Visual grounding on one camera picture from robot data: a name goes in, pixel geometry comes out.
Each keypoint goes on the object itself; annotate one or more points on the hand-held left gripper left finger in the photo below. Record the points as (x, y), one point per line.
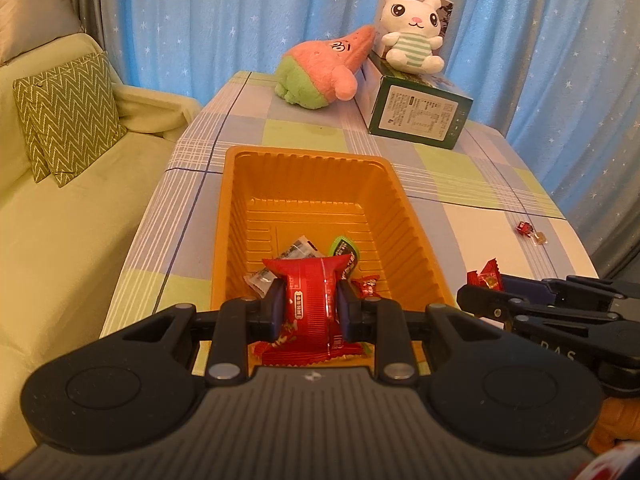
(277, 310)

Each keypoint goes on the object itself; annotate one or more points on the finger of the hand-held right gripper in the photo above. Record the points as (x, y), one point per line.
(575, 287)
(490, 302)

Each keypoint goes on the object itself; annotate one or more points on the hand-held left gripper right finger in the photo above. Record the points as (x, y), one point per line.
(345, 310)

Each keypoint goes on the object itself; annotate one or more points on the small red snack packet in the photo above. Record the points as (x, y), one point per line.
(487, 277)

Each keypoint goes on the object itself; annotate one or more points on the large red snack packet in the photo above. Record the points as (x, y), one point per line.
(310, 290)

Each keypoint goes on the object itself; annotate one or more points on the long green dark snack packet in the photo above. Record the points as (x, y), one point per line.
(344, 250)

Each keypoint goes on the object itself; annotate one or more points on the silver snack packet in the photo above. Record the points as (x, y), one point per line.
(300, 250)

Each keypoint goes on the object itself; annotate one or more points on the orange plastic tray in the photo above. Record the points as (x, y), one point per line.
(300, 185)

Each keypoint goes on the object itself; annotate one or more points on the tiny yellow candy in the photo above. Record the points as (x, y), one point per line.
(539, 237)

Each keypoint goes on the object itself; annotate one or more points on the orange cloth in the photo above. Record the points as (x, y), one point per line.
(617, 425)

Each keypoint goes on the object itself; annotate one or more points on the tiny red candy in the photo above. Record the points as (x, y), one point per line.
(524, 228)

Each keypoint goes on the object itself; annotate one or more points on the red printed cloth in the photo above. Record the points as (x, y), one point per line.
(605, 470)

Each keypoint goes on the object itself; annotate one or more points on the green cardboard box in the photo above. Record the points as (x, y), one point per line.
(420, 115)

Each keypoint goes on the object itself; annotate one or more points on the light green sofa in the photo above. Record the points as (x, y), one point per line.
(75, 240)

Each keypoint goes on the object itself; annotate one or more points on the pink starfish plush toy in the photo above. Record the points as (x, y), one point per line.
(320, 65)

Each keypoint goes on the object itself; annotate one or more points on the white rabbit plush toy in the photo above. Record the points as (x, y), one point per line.
(407, 45)

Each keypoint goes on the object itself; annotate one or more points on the green zigzag cushion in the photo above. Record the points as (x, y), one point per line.
(80, 115)
(27, 120)

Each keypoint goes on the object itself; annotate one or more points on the tall printed cardboard box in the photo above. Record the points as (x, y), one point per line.
(442, 15)

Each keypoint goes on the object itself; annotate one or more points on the blue star-print curtain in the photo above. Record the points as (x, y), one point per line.
(225, 20)

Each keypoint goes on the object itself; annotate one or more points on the grey pillow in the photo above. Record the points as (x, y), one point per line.
(35, 10)

